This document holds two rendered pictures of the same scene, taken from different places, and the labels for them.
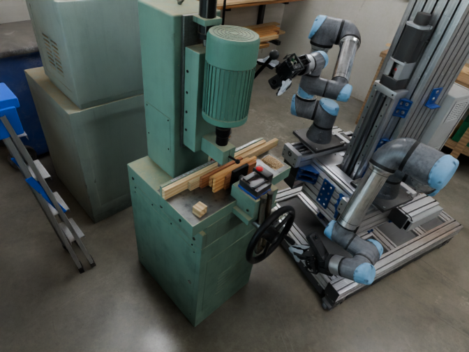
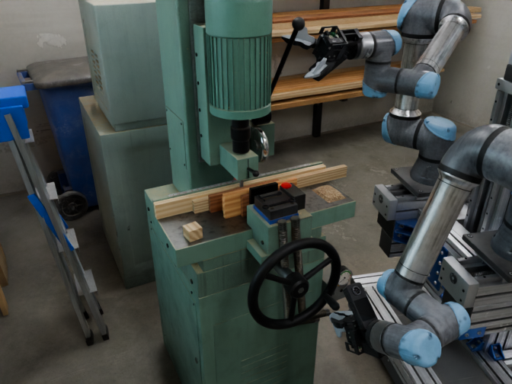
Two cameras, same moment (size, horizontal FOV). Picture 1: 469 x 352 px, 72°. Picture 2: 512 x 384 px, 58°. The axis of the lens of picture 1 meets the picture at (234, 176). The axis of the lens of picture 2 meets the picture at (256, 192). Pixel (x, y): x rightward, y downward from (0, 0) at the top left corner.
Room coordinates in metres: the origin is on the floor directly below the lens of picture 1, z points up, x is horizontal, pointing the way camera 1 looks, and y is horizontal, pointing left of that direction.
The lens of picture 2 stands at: (-0.07, -0.47, 1.62)
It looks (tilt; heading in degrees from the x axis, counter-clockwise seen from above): 28 degrees down; 23
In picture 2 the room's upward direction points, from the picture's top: straight up
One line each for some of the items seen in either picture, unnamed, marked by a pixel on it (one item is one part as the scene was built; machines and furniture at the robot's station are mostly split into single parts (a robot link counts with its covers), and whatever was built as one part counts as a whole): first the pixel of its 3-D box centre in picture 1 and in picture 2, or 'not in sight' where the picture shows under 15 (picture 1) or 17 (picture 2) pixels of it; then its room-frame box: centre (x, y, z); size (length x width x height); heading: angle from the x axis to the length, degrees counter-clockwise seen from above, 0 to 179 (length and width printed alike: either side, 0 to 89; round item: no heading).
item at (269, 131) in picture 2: not in sight; (259, 138); (1.33, 0.11, 1.02); 0.09 x 0.07 x 0.12; 140
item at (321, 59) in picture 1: (314, 62); (380, 44); (1.37, -0.26, 1.36); 0.11 x 0.08 x 0.09; 140
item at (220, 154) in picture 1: (218, 149); (238, 161); (1.11, 0.09, 1.03); 0.14 x 0.07 x 0.09; 50
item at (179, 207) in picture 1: (238, 191); (264, 222); (1.04, -0.03, 0.87); 0.61 x 0.30 x 0.06; 140
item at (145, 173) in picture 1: (198, 184); (227, 221); (1.17, 0.17, 0.76); 0.57 x 0.45 x 0.09; 50
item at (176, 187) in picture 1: (219, 165); (246, 189); (1.12, 0.07, 0.93); 0.60 x 0.02 x 0.05; 140
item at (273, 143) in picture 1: (237, 161); (274, 187); (1.18, 0.00, 0.92); 0.56 x 0.02 x 0.04; 140
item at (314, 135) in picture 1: (320, 130); (432, 165); (1.68, -0.46, 0.87); 0.15 x 0.15 x 0.10
